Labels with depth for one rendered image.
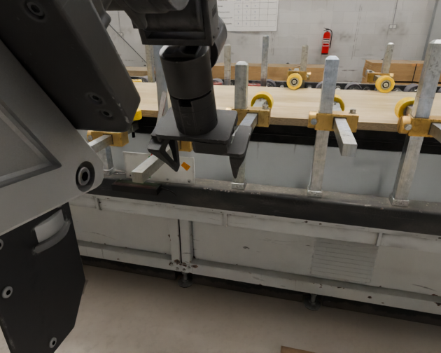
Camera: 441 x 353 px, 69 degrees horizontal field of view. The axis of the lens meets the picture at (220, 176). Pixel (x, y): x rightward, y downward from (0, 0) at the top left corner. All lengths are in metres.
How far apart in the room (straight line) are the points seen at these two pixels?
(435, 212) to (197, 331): 1.03
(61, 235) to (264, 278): 1.30
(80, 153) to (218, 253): 1.43
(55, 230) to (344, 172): 1.10
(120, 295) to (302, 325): 0.87
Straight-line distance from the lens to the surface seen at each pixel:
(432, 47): 1.02
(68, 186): 0.17
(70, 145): 0.17
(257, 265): 1.58
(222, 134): 0.43
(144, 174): 0.85
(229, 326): 1.57
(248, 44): 8.23
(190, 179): 1.12
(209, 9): 0.36
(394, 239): 1.22
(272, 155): 1.26
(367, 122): 1.24
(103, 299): 1.77
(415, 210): 1.13
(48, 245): 0.34
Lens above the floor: 1.18
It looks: 24 degrees down
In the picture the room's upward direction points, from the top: straight up
